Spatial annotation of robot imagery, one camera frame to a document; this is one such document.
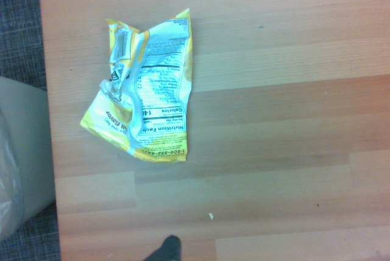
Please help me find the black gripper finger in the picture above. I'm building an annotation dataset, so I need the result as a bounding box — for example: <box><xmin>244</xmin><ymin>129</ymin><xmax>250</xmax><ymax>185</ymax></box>
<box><xmin>143</xmin><ymin>235</ymin><xmax>183</xmax><ymax>261</ymax></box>

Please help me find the yellow chip bag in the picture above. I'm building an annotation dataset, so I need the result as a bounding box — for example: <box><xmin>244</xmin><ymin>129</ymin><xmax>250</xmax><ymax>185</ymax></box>
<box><xmin>79</xmin><ymin>7</ymin><xmax>194</xmax><ymax>163</ymax></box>

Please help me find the grey plastic trash bin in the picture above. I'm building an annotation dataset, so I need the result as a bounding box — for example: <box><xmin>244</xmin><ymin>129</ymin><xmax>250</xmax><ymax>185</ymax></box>
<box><xmin>0</xmin><ymin>75</ymin><xmax>57</xmax><ymax>244</ymax></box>

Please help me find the clear plastic bin liner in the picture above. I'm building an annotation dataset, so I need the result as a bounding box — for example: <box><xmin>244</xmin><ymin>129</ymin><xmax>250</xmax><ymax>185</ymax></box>
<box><xmin>0</xmin><ymin>110</ymin><xmax>26</xmax><ymax>243</ymax></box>

